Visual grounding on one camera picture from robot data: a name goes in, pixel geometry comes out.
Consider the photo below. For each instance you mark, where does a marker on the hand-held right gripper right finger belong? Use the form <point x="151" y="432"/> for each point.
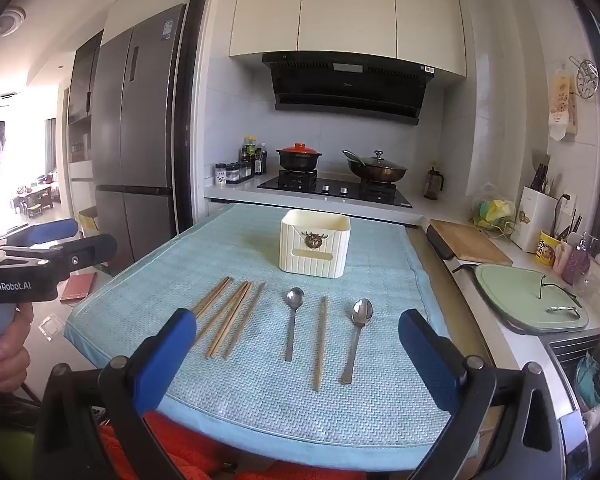
<point x="427" y="360"/>

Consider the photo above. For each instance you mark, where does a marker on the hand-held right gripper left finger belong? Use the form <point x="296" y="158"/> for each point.
<point x="167" y="355"/>

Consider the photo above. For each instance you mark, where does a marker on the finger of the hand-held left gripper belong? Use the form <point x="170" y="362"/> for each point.
<point x="50" y="232"/>
<point x="90" y="250"/>

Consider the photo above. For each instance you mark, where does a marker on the metal spoon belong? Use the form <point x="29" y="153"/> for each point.
<point x="295" y="298"/>
<point x="361" y="310"/>

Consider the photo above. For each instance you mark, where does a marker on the cream ribbed utensil holder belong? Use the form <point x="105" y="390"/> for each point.
<point x="300" y="260"/>

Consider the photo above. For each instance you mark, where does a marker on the person's left hand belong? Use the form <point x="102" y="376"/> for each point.
<point x="7" y="360"/>

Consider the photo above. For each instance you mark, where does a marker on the wooden dining table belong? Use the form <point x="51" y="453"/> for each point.
<point x="35" y="197"/>

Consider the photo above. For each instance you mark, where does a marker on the red book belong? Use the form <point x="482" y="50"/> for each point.
<point x="77" y="287"/>

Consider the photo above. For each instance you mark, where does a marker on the clear plastic box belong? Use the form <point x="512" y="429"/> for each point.
<point x="52" y="326"/>

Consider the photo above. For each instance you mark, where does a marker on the red cloth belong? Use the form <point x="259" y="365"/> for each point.
<point x="190" y="455"/>

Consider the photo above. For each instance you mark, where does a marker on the green cutting board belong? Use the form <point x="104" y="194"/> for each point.
<point x="520" y="300"/>

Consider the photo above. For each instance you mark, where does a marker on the black flat tray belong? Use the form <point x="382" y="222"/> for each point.
<point x="440" y="245"/>

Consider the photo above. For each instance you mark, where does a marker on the teal woven table mat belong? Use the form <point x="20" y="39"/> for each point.
<point x="280" y="410"/>

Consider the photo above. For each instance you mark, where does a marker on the grey refrigerator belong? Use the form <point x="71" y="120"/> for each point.
<point x="140" y="135"/>

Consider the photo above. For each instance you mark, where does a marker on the wooden cutting board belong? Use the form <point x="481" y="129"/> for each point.
<point x="472" y="242"/>

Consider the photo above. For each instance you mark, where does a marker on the metal sink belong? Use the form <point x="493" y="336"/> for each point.
<point x="565" y="360"/>

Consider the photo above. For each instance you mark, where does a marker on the eyeglasses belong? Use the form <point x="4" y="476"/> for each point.
<point x="562" y="308"/>

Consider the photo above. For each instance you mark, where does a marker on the white label spice jar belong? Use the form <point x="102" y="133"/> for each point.
<point x="221" y="176"/>

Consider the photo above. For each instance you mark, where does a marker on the yellow cup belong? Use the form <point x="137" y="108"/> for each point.
<point x="547" y="250"/>

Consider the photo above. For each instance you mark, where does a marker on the yellow green plastic bags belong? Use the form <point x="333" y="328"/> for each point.
<point x="495" y="210"/>

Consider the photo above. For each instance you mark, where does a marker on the spice jar rack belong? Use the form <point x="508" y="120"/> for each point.
<point x="239" y="171"/>

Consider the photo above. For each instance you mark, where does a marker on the white knife block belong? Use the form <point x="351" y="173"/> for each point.
<point x="535" y="220"/>

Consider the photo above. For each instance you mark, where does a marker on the pink bottle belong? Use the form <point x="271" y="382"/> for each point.
<point x="575" y="262"/>

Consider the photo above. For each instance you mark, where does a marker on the glass kettle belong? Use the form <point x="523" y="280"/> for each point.
<point x="433" y="182"/>

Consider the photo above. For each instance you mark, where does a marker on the yellow cap sauce bottle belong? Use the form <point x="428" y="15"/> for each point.
<point x="250" y="157"/>

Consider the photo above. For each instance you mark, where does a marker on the dark sauce bottle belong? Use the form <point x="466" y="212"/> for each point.
<point x="260" y="160"/>

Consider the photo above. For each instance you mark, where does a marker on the dark wok with glass lid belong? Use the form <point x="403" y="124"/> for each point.
<point x="377" y="170"/>

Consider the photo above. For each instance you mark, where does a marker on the black gas stove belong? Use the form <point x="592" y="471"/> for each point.
<point x="330" y="187"/>

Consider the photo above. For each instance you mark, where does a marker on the black clay pot red lid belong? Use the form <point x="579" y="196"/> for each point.
<point x="299" y="157"/>

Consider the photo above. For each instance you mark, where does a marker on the black range hood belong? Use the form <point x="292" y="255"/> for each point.
<point x="350" y="95"/>

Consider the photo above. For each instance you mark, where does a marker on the hanging printed bag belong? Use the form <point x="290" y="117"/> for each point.
<point x="564" y="105"/>

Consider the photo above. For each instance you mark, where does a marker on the hanging metal trivet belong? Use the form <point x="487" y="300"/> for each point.
<point x="587" y="80"/>

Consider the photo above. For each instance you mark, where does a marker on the white wall cabinet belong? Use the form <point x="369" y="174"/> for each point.
<point x="345" y="5"/>

